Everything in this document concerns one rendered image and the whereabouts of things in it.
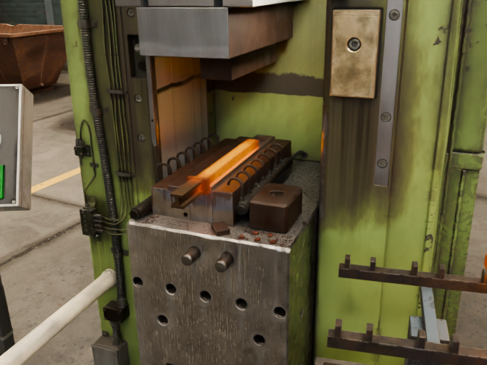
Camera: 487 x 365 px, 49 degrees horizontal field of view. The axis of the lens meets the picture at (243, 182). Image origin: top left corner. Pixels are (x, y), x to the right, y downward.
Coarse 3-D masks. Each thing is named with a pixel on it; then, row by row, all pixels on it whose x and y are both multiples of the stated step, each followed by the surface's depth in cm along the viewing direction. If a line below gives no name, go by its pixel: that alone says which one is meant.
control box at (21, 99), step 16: (0, 96) 120; (16, 96) 121; (32, 96) 128; (0, 112) 120; (16, 112) 120; (32, 112) 127; (0, 128) 119; (16, 128) 119; (32, 128) 127; (0, 144) 119; (16, 144) 119; (32, 144) 127; (0, 160) 118; (16, 160) 118; (16, 176) 118; (16, 192) 117; (0, 208) 118; (16, 208) 119
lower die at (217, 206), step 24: (216, 144) 151; (264, 144) 143; (288, 144) 148; (192, 168) 132; (240, 168) 128; (168, 192) 119; (216, 192) 114; (240, 192) 117; (192, 216) 119; (216, 216) 116; (240, 216) 119
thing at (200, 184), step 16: (240, 144) 138; (256, 144) 141; (224, 160) 126; (240, 160) 131; (192, 176) 115; (208, 176) 116; (176, 192) 107; (192, 192) 111; (208, 192) 114; (176, 208) 107
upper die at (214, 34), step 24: (144, 24) 107; (168, 24) 106; (192, 24) 104; (216, 24) 102; (240, 24) 106; (264, 24) 119; (288, 24) 135; (144, 48) 109; (168, 48) 107; (192, 48) 105; (216, 48) 103; (240, 48) 108
